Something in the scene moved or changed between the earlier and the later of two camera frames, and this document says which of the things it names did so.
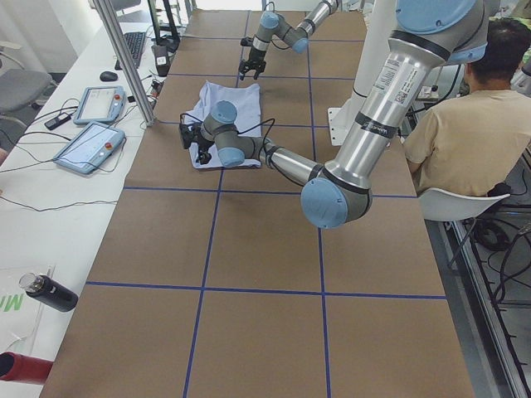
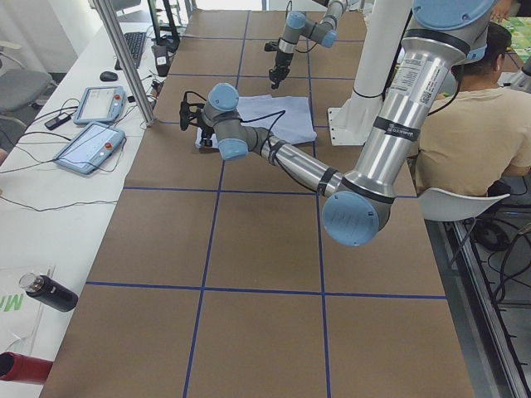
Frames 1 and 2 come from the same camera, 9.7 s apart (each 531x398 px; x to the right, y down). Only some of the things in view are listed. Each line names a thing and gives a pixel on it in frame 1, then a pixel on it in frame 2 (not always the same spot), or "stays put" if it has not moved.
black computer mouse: [109, 76] stays put
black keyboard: [135, 42] stays put
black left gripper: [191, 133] → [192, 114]
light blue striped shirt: [246, 98] → [287, 118]
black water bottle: [49, 292] stays put
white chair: [439, 205] stays put
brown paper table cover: [209, 282] stays put
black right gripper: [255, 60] → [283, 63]
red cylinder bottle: [23, 368] stays put
